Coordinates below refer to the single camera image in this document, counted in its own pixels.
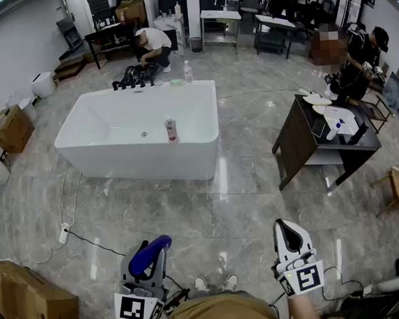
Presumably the black cable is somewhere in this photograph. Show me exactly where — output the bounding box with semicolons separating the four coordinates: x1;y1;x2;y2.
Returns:
67;224;127;261

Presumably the taped cardboard box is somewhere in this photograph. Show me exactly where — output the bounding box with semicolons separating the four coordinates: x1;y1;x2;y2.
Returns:
0;103;37;156

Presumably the clear plastic water bottle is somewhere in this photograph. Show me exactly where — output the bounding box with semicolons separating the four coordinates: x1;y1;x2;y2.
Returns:
182;59;194;84

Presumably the large cardboard box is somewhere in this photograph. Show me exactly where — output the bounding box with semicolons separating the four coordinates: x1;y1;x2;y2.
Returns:
0;254;80;319

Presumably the black tablet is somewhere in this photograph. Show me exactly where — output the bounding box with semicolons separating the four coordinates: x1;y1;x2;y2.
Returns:
311;117;328;138

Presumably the white marble cabinet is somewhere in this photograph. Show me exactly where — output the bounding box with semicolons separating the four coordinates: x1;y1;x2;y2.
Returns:
153;13;186;54

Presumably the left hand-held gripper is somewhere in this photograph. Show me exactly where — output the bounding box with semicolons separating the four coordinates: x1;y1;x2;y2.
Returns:
109;238;173;319

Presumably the person's shoe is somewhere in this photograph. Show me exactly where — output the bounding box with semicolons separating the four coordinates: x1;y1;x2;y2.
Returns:
193;275;210;295
222;272;239;292

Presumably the dark wooden cabinet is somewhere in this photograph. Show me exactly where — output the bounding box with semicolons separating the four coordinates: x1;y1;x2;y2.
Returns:
268;88;385;195

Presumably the pink bottle with white cap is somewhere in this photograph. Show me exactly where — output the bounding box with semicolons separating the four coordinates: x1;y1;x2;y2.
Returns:
163;114;181;145

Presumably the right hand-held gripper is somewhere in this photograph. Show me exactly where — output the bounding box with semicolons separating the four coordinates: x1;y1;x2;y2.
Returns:
267;216;326;298

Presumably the grey metal table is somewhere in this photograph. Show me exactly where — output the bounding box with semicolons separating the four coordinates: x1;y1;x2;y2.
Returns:
252;11;299;62

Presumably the white spray bottle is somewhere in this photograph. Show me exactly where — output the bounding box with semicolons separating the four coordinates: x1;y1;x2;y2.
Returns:
325;118;347;141

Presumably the person's right forearm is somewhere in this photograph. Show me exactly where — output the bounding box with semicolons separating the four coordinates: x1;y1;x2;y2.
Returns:
286;292;322;319

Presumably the person's tan jacket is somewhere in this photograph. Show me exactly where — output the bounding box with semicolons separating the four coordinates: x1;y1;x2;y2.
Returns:
164;286;283;319

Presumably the blue bottle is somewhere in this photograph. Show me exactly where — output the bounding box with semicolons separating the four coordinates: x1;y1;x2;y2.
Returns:
127;234;175;278

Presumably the person's left shoe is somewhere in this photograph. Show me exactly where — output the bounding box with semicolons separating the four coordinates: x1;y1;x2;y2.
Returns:
193;275;210;295

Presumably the black table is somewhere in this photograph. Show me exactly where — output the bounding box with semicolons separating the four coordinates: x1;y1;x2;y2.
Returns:
83;22;138;71

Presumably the framed picture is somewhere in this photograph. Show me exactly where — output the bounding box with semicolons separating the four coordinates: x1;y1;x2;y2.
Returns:
380;71;399;111

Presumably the black bathtub faucet set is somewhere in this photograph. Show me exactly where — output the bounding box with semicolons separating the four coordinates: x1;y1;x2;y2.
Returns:
111;76;157;92

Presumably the white toilet seat lid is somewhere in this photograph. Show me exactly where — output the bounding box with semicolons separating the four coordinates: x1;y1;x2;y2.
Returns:
300;93;333;108

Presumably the white ceramic basin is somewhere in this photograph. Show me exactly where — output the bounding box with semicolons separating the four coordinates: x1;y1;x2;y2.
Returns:
322;104;367;137

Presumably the white bathtub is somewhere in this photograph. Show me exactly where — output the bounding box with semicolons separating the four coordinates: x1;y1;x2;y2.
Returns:
50;78;224;192

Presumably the steel sink table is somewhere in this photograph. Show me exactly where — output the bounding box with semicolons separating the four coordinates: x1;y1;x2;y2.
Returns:
198;0;245;57

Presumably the black battery pack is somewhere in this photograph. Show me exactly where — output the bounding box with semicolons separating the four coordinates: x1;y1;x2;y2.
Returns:
162;287;192;316

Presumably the person's right shoe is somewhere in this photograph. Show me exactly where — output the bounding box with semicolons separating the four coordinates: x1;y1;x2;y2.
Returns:
222;272;239;292

